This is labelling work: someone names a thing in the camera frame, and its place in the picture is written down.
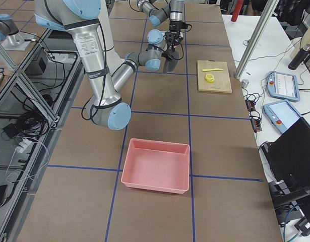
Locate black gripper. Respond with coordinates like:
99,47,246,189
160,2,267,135
164,31,183,49
161,49,176,61

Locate dark grey towel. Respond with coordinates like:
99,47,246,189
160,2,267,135
162,51,179,74

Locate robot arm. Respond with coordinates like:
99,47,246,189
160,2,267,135
137,0,192,51
34,1,183,130

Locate black water bottle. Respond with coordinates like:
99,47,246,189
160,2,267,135
288,43,310,70

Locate yellow lemon slices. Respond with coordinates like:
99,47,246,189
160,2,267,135
205,73,215,83

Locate yellow plastic knife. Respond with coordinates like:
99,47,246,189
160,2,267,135
202,68,224,72

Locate bamboo cutting board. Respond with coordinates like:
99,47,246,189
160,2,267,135
197,60,232,93

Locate red cylinder bottle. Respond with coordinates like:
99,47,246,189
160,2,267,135
231,0,244,22

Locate pink plastic bin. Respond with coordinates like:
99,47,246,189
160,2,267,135
121,138,190,194

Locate far teach pendant tablet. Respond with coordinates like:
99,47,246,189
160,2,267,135
267,72,300,102

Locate teach pendant tablet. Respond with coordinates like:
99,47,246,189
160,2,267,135
263,99,302,134
267,72,300,102

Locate near teach pendant tablet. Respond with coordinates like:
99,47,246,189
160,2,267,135
263,99,302,134

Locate black laptop monitor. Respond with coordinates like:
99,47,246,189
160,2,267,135
262,117,310,188

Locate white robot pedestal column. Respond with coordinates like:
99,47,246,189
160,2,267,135
98,0,124,68

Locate aluminium frame post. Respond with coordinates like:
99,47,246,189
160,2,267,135
234,0,279,79

